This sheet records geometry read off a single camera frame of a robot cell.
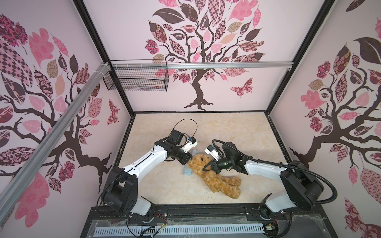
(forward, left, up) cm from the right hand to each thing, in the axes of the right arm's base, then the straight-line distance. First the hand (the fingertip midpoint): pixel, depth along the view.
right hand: (204, 167), depth 81 cm
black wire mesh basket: (+53, +41, +25) cm, 72 cm away
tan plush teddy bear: (-10, -12, +1) cm, 16 cm away
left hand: (+3, +7, +1) cm, 8 cm away
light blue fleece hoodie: (0, +10, -5) cm, 11 cm away
